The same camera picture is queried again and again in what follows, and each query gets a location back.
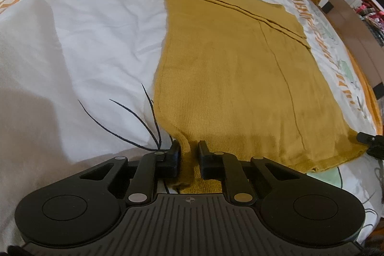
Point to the white leaf-print duvet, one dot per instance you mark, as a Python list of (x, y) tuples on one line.
[(90, 49)]

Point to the black bed frame bracket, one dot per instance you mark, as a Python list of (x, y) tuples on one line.
[(327, 7)]

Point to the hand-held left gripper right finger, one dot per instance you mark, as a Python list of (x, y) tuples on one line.
[(205, 160)]

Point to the mustard yellow knit sweater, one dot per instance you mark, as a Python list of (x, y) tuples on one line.
[(234, 70)]

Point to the pink and red shelf clutter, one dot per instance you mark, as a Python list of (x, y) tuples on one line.
[(372, 16)]

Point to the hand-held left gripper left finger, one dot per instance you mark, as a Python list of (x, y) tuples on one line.
[(174, 160)]

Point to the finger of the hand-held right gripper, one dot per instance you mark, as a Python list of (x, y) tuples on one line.
[(375, 143)]

